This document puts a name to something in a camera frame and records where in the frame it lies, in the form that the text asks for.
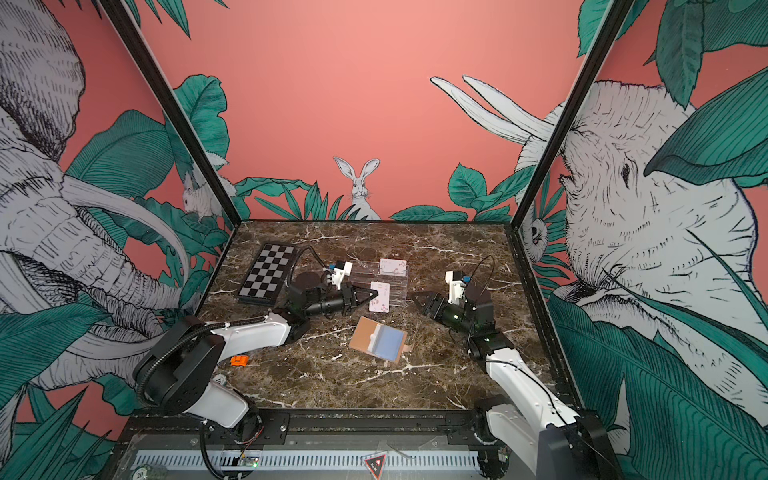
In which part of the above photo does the small orange block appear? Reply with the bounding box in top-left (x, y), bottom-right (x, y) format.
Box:
top-left (230, 355), bottom-right (250, 367)

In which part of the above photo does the white pink credit card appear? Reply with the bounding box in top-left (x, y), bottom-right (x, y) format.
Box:
top-left (379, 258), bottom-right (408, 277)
top-left (369, 281), bottom-right (390, 313)

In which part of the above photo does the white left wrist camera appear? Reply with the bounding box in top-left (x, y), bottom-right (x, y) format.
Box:
top-left (329, 260), bottom-right (353, 290)

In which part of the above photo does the red triangle warning sticker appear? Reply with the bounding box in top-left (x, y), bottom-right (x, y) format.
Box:
top-left (363, 453), bottom-right (387, 480)

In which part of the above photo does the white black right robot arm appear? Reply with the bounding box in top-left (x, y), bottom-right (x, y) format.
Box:
top-left (412, 286), bottom-right (624, 479)

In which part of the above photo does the black white checkered board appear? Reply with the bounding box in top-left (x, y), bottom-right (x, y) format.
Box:
top-left (237, 242), bottom-right (298, 307)

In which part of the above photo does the black front mounting rail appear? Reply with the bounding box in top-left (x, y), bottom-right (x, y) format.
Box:
top-left (122, 407), bottom-right (607, 448)

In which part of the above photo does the black corner frame post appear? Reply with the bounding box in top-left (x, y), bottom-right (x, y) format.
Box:
top-left (511, 0), bottom-right (633, 230)
top-left (99, 0), bottom-right (242, 228)

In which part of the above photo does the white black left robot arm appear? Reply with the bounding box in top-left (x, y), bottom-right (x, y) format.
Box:
top-left (133, 273), bottom-right (378, 429)

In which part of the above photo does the clear acrylic organizer box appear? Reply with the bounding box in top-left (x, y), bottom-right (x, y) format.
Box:
top-left (350, 259), bottom-right (409, 306)

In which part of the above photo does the white perforated cable tray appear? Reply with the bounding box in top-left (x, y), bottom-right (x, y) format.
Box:
top-left (130, 450), bottom-right (480, 472)

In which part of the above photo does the black corner frame post left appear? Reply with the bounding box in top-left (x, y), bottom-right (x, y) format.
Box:
top-left (99, 0), bottom-right (242, 228)

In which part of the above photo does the black corner frame post right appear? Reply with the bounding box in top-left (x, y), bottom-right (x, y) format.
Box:
top-left (511, 0), bottom-right (633, 230)

